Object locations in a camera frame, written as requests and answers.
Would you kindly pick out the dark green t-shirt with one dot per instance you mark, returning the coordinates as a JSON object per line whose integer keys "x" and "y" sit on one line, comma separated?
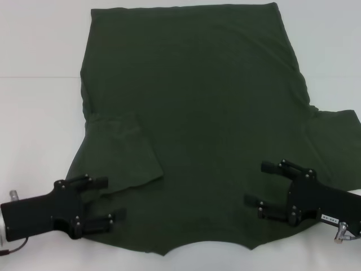
{"x": 197, "y": 98}

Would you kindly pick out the silver connector plug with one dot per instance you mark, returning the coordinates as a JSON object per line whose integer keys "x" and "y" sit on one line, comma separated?
{"x": 13, "y": 196}

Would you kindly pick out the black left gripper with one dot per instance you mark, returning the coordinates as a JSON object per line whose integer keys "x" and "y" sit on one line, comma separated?
{"x": 42, "y": 211}

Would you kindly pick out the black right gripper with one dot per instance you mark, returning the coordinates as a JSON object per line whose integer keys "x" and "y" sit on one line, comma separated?
{"x": 324, "y": 203}

